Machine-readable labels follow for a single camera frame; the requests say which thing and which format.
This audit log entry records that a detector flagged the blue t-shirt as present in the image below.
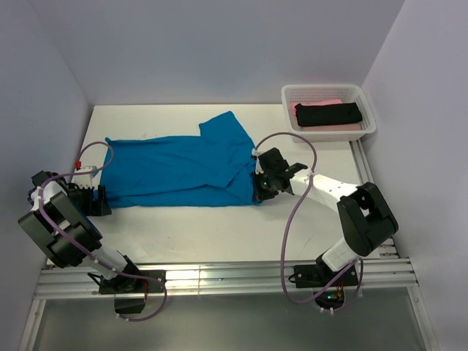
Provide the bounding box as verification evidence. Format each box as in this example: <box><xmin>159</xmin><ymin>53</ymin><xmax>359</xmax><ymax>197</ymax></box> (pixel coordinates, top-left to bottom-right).
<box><xmin>100</xmin><ymin>111</ymin><xmax>256</xmax><ymax>208</ymax></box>

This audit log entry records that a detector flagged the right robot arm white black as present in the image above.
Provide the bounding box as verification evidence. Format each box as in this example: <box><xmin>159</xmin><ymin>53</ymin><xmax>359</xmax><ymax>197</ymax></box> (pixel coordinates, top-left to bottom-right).
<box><xmin>252</xmin><ymin>148</ymin><xmax>399</xmax><ymax>285</ymax></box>

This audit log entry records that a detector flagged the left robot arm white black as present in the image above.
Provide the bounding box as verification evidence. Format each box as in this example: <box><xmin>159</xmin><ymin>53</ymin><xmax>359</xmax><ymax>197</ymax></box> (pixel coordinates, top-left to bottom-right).
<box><xmin>18</xmin><ymin>171</ymin><xmax>144</xmax><ymax>293</ymax></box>

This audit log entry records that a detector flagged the black rolled t-shirt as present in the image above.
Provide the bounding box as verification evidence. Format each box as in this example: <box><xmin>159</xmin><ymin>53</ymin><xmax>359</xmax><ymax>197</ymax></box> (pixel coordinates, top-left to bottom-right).
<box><xmin>294</xmin><ymin>102</ymin><xmax>363</xmax><ymax>127</ymax></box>

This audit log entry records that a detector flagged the white plastic basket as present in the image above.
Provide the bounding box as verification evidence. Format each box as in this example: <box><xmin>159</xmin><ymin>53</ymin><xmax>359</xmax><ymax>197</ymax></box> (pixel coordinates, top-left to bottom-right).
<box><xmin>282</xmin><ymin>84</ymin><xmax>377</xmax><ymax>142</ymax></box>

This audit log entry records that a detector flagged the pink folded t-shirt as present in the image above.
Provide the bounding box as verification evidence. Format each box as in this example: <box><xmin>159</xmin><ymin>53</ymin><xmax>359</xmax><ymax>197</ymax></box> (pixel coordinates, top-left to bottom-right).
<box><xmin>290</xmin><ymin>99</ymin><xmax>361</xmax><ymax>132</ymax></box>

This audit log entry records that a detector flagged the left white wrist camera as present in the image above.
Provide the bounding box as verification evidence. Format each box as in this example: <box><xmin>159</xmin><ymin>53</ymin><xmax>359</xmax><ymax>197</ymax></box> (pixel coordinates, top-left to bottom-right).
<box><xmin>72</xmin><ymin>166</ymin><xmax>98</xmax><ymax>189</ymax></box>

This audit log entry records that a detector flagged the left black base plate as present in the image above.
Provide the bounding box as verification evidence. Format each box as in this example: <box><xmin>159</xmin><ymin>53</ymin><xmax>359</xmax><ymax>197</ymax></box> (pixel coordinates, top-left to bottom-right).
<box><xmin>99</xmin><ymin>270</ymin><xmax>166</xmax><ymax>295</ymax></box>

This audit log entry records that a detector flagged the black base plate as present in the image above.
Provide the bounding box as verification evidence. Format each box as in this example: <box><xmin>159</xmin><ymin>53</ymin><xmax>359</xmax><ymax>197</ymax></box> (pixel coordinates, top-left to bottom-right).
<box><xmin>99</xmin><ymin>270</ymin><xmax>166</xmax><ymax>295</ymax></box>
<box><xmin>288</xmin><ymin>264</ymin><xmax>358</xmax><ymax>289</ymax></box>

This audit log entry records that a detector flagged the aluminium rail frame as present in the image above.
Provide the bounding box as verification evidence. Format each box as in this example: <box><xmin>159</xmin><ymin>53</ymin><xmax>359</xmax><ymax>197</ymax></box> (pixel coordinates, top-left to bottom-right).
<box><xmin>20</xmin><ymin>138</ymin><xmax>439</xmax><ymax>351</ymax></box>

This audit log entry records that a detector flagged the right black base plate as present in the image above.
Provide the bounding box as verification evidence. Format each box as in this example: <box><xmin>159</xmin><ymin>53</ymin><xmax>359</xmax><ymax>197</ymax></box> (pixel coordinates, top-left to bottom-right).
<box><xmin>288</xmin><ymin>264</ymin><xmax>358</xmax><ymax>289</ymax></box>

